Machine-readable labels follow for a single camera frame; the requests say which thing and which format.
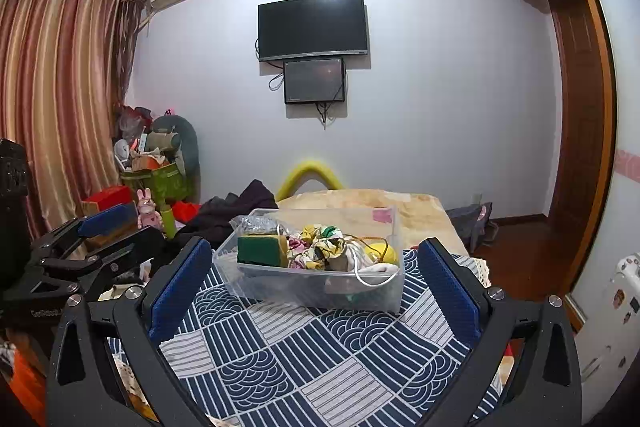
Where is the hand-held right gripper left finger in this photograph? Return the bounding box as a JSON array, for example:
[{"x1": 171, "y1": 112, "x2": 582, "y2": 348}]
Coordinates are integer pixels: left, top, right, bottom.
[{"x1": 46, "y1": 237, "x2": 214, "y2": 427}]

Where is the clear plastic storage box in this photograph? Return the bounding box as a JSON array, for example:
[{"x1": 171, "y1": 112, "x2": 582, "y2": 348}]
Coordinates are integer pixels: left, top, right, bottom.
[{"x1": 212, "y1": 206, "x2": 407, "y2": 314}]

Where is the green yellow patterned cloth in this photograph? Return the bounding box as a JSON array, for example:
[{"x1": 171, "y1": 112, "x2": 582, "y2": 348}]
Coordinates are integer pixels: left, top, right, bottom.
[{"x1": 288, "y1": 223, "x2": 352, "y2": 271}]

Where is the black clothes pile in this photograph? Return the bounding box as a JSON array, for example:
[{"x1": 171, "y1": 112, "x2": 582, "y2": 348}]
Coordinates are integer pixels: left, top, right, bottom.
[{"x1": 175, "y1": 179, "x2": 279, "y2": 249}]

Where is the white drawstring pouch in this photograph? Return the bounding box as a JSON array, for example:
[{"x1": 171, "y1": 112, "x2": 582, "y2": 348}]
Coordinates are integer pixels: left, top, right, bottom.
[{"x1": 349, "y1": 247, "x2": 407, "y2": 289}]

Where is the white plastic device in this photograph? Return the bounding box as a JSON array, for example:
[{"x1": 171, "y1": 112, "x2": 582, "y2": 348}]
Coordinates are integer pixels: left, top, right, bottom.
[{"x1": 615, "y1": 254, "x2": 640, "y2": 301}]

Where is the brown wooden door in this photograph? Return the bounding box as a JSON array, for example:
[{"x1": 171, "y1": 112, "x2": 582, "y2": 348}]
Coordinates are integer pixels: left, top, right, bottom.
[{"x1": 547, "y1": 0, "x2": 609, "y2": 239}]

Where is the striped brown curtain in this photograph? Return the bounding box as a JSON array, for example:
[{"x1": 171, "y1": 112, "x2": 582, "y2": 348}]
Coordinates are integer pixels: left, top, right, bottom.
[{"x1": 0, "y1": 0, "x2": 152, "y2": 244}]

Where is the yellow soft ball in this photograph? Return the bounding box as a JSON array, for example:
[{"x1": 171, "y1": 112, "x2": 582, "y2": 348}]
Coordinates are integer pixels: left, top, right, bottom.
[{"x1": 364, "y1": 241, "x2": 399, "y2": 266}]

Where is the dark bag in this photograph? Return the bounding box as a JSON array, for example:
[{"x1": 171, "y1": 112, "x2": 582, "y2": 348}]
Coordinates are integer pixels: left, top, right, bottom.
[{"x1": 445, "y1": 202, "x2": 499, "y2": 254}]

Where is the small black monitor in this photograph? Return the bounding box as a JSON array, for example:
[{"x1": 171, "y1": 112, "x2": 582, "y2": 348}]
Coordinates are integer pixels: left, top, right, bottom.
[{"x1": 282, "y1": 57, "x2": 347, "y2": 106}]

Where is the brown tassel cord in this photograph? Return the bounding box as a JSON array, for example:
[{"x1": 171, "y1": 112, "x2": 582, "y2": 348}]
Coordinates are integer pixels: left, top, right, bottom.
[{"x1": 343, "y1": 234, "x2": 392, "y2": 250}]

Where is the silver mesh scourer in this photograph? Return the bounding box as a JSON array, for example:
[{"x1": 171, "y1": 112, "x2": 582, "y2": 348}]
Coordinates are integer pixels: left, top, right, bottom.
[{"x1": 229, "y1": 215, "x2": 284, "y2": 241}]

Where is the red box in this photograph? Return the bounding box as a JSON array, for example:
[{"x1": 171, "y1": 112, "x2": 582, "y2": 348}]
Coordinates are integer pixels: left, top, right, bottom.
[{"x1": 80, "y1": 185, "x2": 136, "y2": 221}]

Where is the wall mounted black television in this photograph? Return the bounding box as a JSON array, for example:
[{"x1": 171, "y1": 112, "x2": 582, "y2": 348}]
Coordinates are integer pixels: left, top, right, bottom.
[{"x1": 257, "y1": 0, "x2": 371, "y2": 63}]

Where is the pink bunny toy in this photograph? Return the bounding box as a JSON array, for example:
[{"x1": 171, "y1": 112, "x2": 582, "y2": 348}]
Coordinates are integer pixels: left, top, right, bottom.
[{"x1": 136, "y1": 188, "x2": 164, "y2": 229}]

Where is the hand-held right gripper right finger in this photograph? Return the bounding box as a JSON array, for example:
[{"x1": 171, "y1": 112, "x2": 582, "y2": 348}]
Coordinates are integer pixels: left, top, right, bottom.
[{"x1": 417, "y1": 238, "x2": 584, "y2": 427}]

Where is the green box of clutter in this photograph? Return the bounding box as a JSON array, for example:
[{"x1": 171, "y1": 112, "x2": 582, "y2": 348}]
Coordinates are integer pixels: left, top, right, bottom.
[{"x1": 119, "y1": 161, "x2": 190, "y2": 208}]

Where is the green tube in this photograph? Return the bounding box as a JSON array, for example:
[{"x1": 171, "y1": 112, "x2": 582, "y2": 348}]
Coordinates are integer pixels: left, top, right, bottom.
[{"x1": 160, "y1": 203, "x2": 179, "y2": 240}]

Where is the green yellow sponge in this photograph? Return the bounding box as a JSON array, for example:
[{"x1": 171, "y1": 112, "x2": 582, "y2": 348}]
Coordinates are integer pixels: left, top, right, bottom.
[{"x1": 236, "y1": 234, "x2": 291, "y2": 269}]

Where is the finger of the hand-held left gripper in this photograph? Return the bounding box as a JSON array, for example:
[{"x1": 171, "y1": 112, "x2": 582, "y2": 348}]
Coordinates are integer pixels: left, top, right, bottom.
[
  {"x1": 29, "y1": 202, "x2": 139, "y2": 264},
  {"x1": 30, "y1": 226, "x2": 167, "y2": 295}
]

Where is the red cloth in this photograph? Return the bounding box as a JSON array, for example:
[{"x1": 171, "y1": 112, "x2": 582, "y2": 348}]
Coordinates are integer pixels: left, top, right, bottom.
[{"x1": 172, "y1": 201, "x2": 204, "y2": 223}]

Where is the yellow foam tube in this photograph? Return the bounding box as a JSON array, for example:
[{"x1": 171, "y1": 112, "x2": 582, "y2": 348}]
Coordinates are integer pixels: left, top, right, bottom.
[{"x1": 275, "y1": 160, "x2": 347, "y2": 200}]

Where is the beige printed blanket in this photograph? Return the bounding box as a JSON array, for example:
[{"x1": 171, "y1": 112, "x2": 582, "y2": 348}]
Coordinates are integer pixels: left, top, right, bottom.
[{"x1": 276, "y1": 189, "x2": 469, "y2": 259}]

